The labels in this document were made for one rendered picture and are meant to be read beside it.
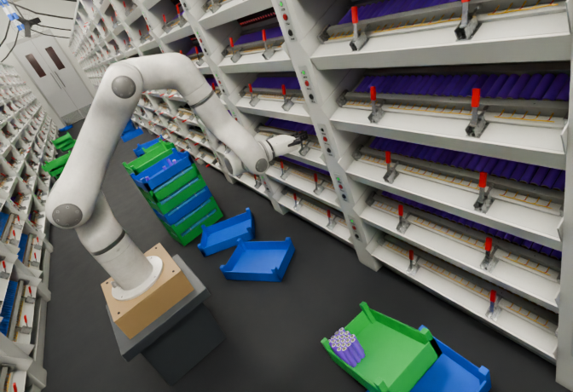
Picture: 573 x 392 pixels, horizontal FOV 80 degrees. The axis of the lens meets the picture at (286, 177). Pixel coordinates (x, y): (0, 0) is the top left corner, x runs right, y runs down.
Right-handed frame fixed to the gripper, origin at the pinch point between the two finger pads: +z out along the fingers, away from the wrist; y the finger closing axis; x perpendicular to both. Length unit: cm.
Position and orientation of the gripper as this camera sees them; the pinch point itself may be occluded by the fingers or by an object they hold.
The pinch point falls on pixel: (301, 135)
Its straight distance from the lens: 132.4
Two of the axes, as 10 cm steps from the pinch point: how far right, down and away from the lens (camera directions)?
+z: 8.2, -3.9, 4.3
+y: 5.4, 2.3, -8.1
